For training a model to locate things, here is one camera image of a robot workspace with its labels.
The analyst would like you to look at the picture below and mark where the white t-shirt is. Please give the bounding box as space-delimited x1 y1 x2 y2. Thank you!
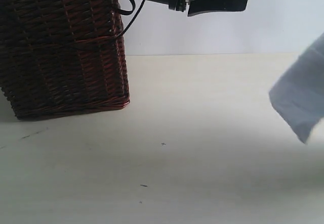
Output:
269 34 323 144

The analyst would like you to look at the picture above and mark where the dark brown wicker basket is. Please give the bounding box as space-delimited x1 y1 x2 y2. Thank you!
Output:
1 0 130 120

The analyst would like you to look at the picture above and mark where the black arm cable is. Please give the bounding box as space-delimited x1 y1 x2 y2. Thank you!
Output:
111 0 146 39

